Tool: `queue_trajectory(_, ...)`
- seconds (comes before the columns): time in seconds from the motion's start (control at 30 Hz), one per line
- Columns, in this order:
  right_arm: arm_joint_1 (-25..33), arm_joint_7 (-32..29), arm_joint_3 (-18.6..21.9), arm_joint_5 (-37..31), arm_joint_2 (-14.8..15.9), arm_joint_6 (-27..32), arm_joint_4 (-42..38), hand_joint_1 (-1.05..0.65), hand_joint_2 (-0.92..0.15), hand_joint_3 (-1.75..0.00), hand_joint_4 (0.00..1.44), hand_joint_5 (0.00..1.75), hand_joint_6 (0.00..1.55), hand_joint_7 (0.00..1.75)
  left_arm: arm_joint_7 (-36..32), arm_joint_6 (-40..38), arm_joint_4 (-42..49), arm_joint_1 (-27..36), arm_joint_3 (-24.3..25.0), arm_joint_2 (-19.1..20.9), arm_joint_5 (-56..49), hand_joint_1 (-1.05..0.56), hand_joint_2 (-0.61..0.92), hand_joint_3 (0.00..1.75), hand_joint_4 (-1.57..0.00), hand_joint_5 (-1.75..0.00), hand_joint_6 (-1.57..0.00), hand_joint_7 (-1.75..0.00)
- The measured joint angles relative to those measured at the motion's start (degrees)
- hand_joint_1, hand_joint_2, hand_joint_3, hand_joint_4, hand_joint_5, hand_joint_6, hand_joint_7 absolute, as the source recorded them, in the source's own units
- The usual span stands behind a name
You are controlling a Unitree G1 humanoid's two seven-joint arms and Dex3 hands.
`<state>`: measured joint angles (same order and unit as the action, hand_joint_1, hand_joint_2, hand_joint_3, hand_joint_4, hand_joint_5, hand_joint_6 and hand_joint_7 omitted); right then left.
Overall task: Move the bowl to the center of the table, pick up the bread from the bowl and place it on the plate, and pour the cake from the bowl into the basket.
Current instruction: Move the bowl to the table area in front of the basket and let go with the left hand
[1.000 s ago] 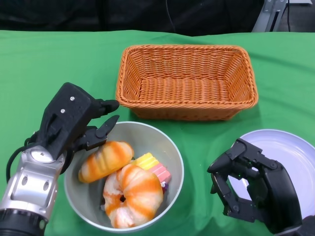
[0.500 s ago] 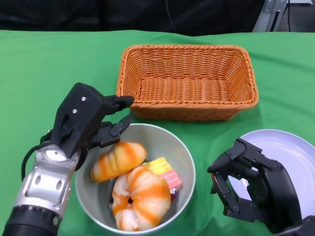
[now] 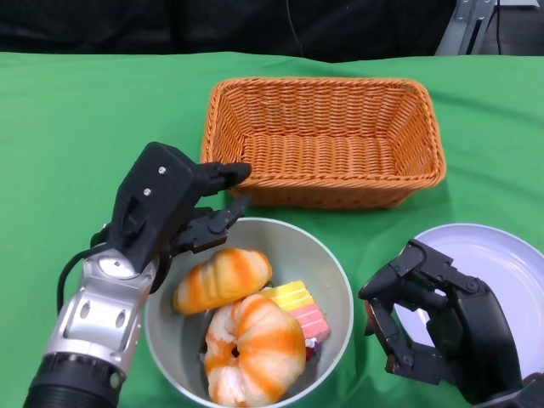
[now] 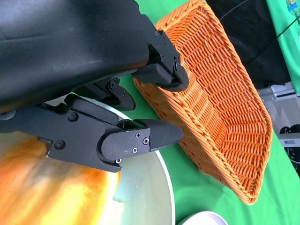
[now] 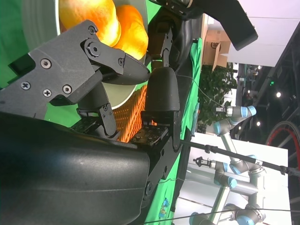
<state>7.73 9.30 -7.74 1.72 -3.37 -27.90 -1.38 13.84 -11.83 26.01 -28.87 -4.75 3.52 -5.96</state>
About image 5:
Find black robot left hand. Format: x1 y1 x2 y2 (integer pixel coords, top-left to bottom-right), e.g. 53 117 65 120
146 8 202 71

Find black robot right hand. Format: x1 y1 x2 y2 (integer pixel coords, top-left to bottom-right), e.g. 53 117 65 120
0 20 192 225

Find ring-shaped orange striped bread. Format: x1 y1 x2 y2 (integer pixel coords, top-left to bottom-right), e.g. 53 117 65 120
58 0 122 47

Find grey round bowl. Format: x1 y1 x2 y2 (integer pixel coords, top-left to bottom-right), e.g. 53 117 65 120
21 0 150 111

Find orange wicker basket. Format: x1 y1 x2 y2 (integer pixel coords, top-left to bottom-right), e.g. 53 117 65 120
112 84 162 143

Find brown cardboard box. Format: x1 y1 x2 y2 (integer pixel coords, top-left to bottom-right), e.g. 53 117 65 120
202 29 232 72

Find green leafy plants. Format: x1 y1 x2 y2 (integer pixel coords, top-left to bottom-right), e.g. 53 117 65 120
198 63 239 132

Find black metal pole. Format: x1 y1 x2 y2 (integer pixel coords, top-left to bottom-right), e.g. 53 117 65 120
180 138 300 176

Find red wheel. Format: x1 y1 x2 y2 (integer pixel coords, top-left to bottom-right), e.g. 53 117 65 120
266 120 300 169

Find green tablecloth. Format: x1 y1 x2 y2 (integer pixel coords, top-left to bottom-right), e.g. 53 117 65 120
0 0 203 225

